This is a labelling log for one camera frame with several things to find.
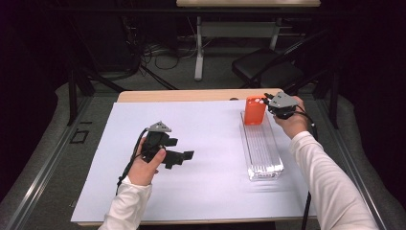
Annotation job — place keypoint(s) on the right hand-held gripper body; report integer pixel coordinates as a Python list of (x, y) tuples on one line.
[(282, 103)]

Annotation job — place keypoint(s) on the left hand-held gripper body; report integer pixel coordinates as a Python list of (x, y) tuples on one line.
[(156, 143)]

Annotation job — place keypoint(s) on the orange phone case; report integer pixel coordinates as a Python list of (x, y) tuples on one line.
[(254, 110)]

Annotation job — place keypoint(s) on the clear plastic package box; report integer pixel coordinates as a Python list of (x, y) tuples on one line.
[(261, 150)]

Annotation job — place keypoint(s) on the person's right hand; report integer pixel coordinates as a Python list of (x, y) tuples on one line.
[(295, 123)]

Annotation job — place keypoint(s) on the person's left hand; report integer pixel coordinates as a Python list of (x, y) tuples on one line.
[(143, 172)]

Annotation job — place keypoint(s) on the white table board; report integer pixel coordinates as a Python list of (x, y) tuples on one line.
[(207, 143)]

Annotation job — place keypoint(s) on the black folding chair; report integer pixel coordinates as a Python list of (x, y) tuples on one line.
[(268, 68)]

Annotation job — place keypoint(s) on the black metal stand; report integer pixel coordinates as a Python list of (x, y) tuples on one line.
[(81, 86), (333, 99)]

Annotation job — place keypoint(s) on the white-legged wooden desk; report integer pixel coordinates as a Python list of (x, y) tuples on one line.
[(236, 30)]

